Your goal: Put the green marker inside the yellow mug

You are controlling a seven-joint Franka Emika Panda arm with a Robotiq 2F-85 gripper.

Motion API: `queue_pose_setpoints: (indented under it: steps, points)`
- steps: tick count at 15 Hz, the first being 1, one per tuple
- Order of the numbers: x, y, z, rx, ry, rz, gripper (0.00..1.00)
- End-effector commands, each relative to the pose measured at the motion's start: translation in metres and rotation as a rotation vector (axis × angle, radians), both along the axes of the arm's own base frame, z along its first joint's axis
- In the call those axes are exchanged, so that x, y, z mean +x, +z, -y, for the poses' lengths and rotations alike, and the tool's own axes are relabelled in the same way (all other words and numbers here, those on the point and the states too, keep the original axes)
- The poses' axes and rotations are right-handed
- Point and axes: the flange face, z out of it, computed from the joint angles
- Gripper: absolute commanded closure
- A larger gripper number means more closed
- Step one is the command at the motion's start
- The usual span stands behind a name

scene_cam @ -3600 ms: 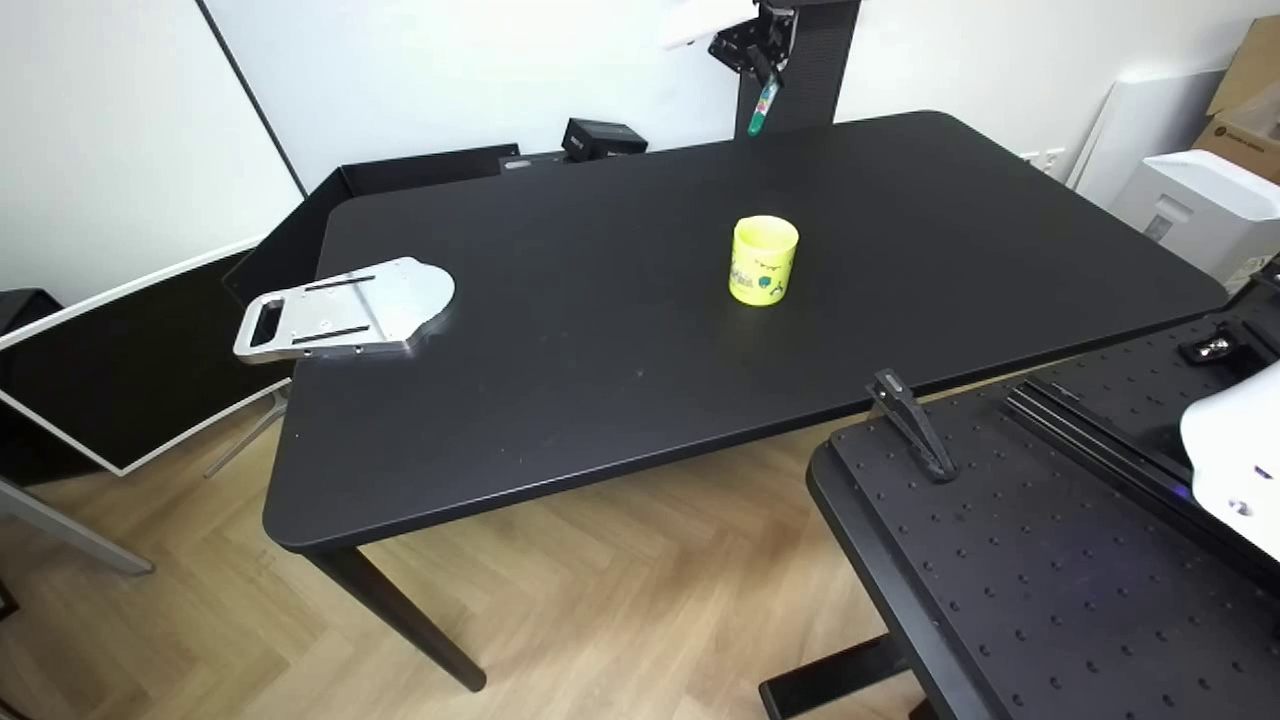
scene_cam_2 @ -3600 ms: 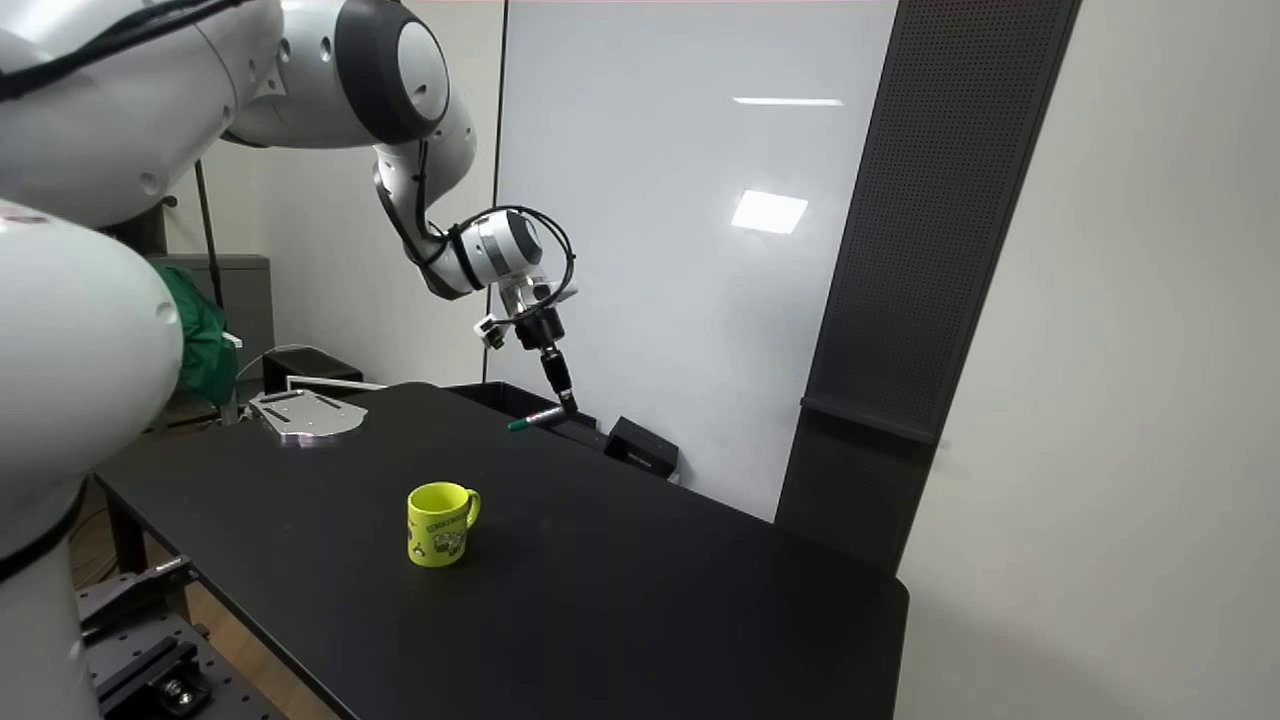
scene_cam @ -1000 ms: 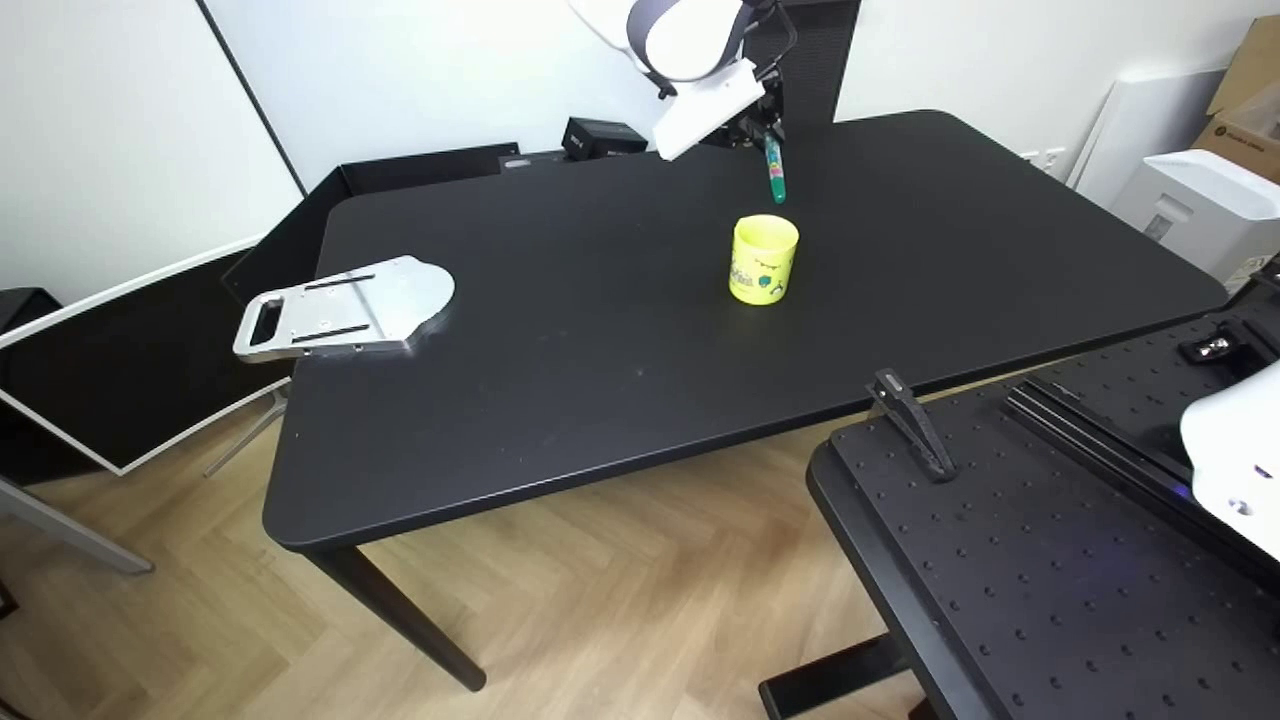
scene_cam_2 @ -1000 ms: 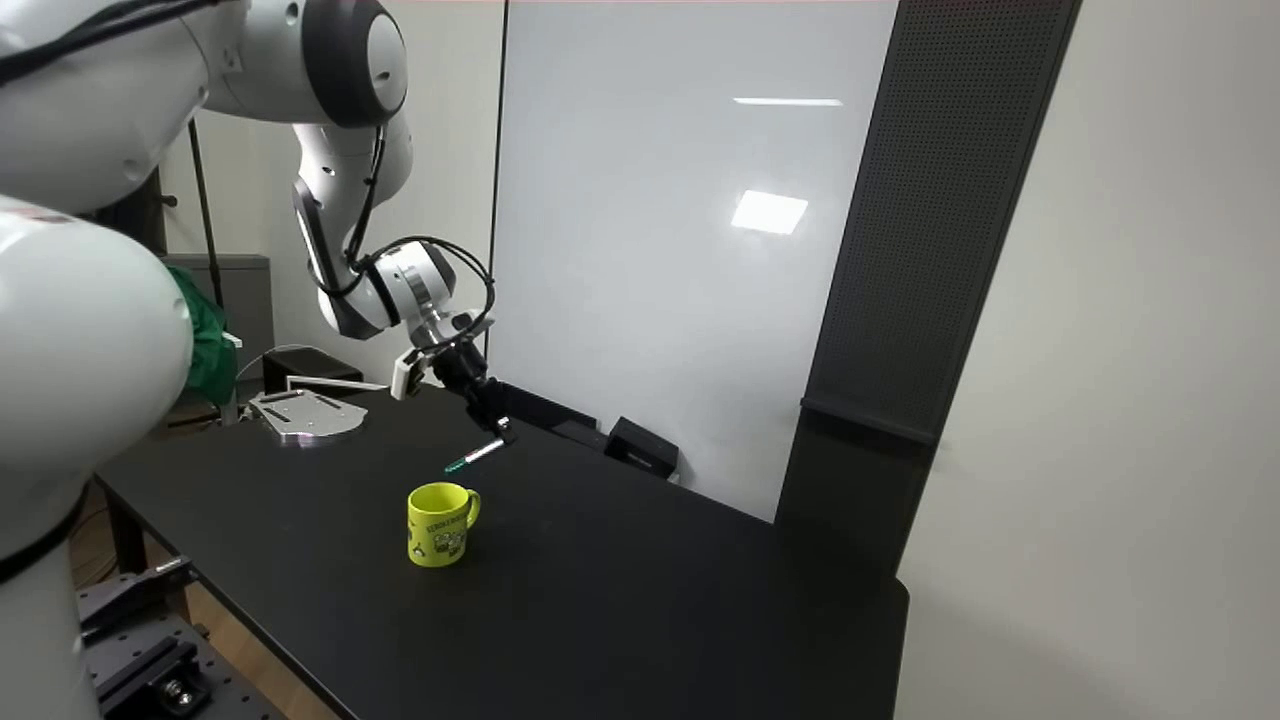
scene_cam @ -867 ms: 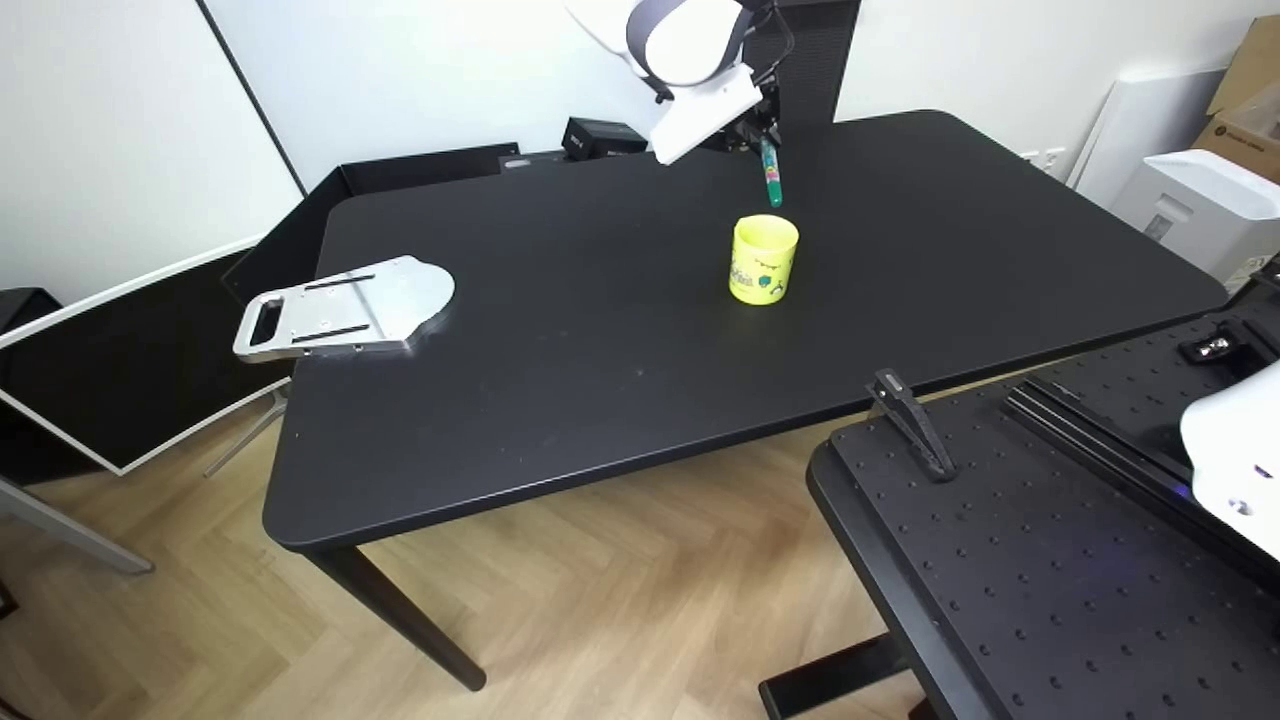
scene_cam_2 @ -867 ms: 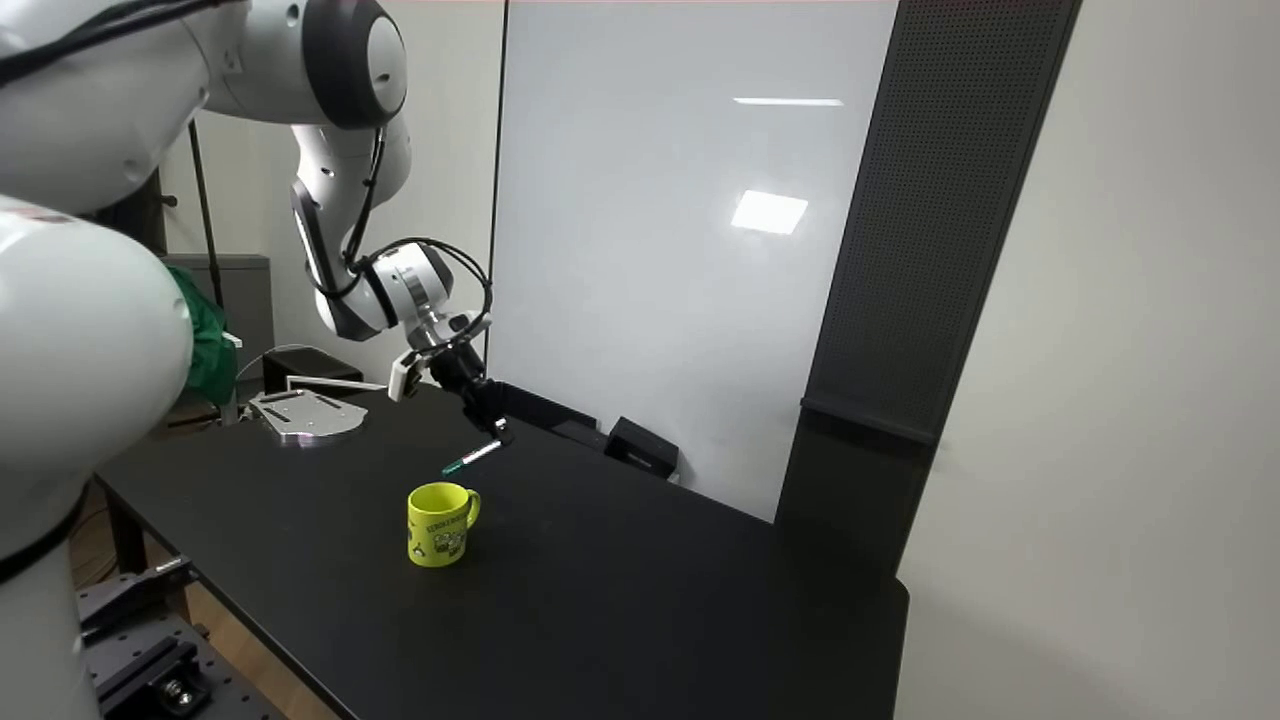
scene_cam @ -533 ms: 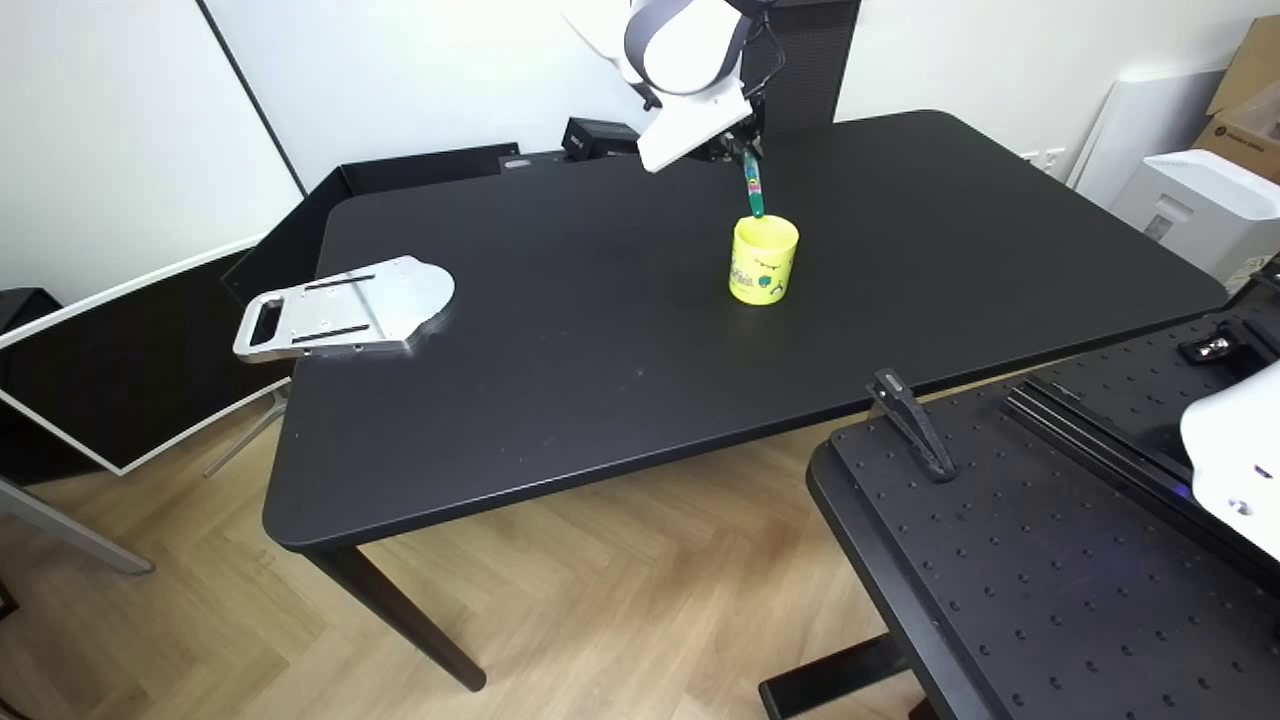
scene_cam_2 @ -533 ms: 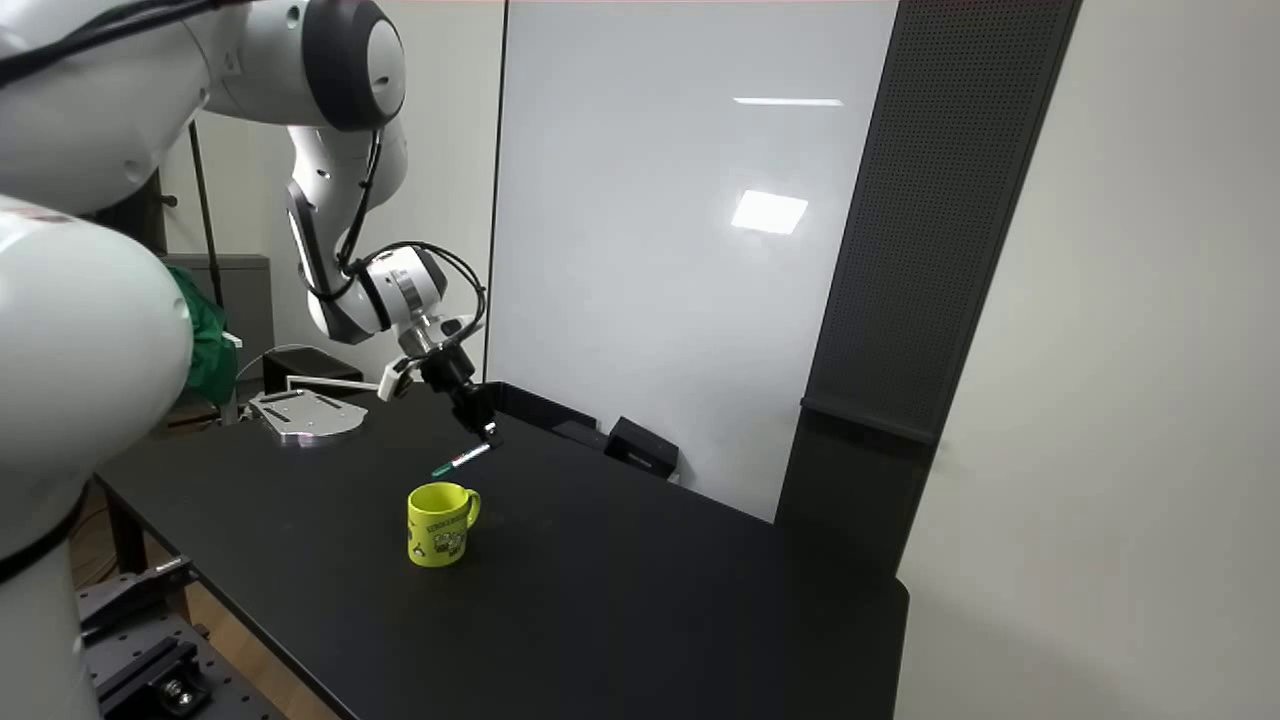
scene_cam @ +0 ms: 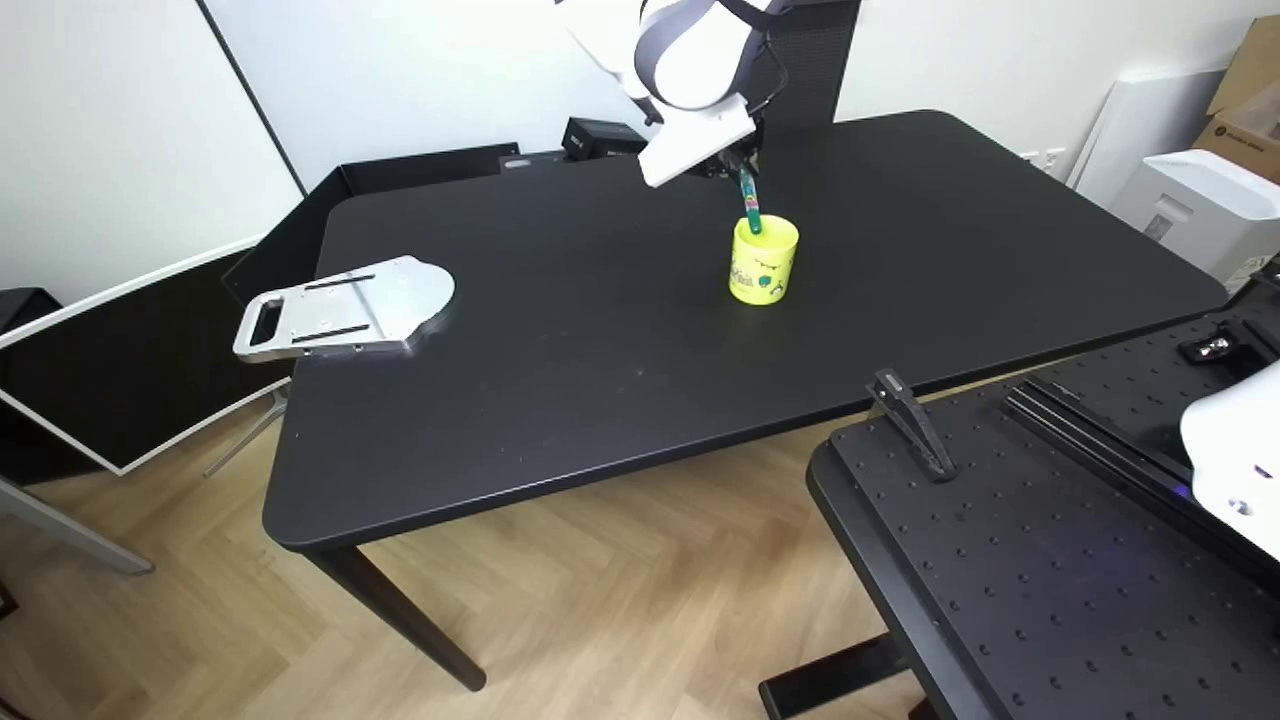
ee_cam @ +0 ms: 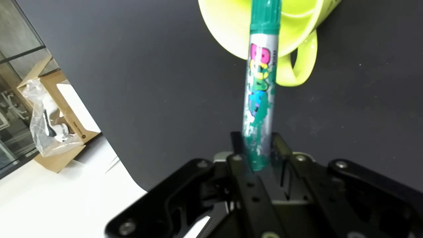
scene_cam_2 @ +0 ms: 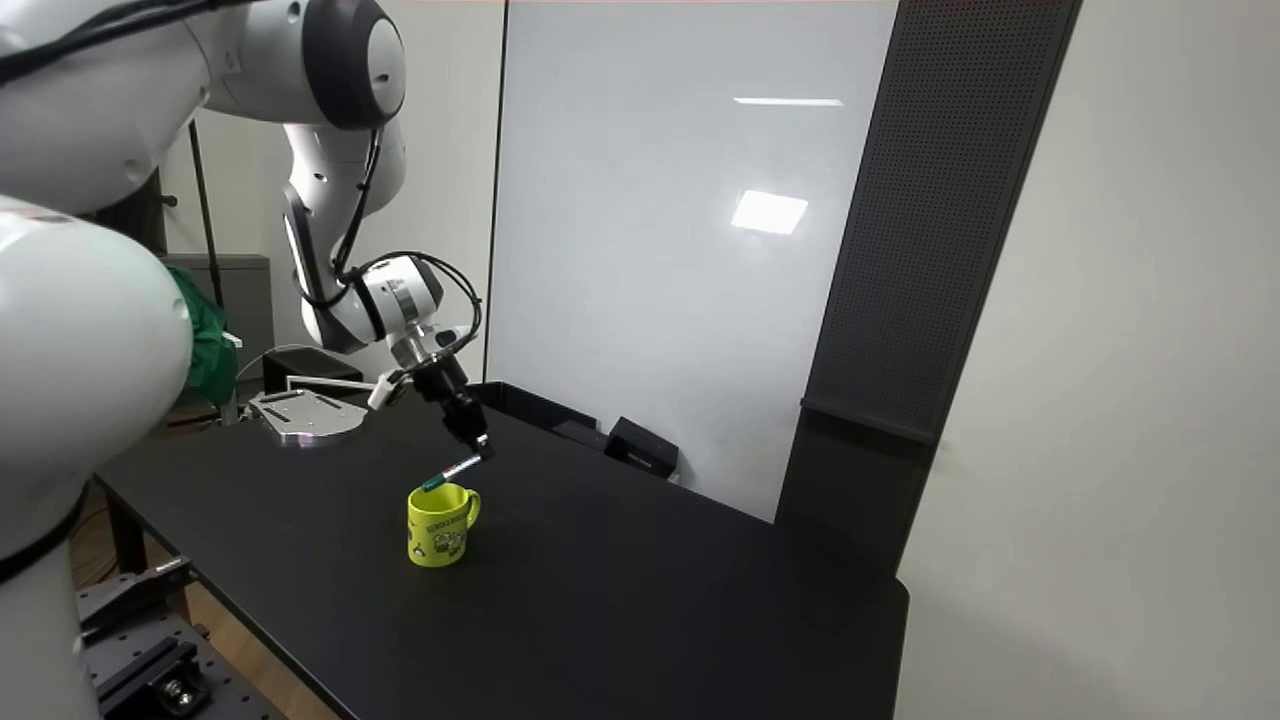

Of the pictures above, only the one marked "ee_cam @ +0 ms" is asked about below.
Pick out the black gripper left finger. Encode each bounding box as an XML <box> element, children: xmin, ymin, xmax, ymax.
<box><xmin>104</xmin><ymin>129</ymin><xmax>285</xmax><ymax>238</ymax></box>

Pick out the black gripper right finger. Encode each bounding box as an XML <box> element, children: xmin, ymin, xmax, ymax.
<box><xmin>272</xmin><ymin>131</ymin><xmax>423</xmax><ymax>238</ymax></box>

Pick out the green marker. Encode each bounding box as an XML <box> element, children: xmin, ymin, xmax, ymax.
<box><xmin>241</xmin><ymin>0</ymin><xmax>283</xmax><ymax>173</ymax></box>

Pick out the yellow mug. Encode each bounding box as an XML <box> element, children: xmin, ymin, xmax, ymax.
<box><xmin>196</xmin><ymin>0</ymin><xmax>344</xmax><ymax>88</ymax></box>

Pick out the brown cardboard box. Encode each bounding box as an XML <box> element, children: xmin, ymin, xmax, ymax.
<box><xmin>16</xmin><ymin>55</ymin><xmax>104</xmax><ymax>174</ymax></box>

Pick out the clear plastic bag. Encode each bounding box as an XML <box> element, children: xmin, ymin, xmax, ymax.
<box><xmin>20</xmin><ymin>78</ymin><xmax>86</xmax><ymax>158</ymax></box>

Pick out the black framed glass partition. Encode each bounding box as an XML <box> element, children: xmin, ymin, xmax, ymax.
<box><xmin>0</xmin><ymin>0</ymin><xmax>48</xmax><ymax>179</ymax></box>

